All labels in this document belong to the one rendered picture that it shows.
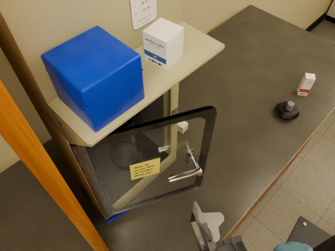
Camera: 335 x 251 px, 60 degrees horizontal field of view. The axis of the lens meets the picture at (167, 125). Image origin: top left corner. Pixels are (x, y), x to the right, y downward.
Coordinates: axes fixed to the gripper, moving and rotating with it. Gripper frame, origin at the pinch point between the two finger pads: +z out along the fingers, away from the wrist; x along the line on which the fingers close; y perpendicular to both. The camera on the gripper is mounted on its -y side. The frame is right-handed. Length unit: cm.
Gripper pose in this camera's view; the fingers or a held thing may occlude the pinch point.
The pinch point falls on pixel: (192, 213)
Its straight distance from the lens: 70.4
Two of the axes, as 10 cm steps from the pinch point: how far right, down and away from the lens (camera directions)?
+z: -3.2, -7.6, 5.7
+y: 9.5, -2.5, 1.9
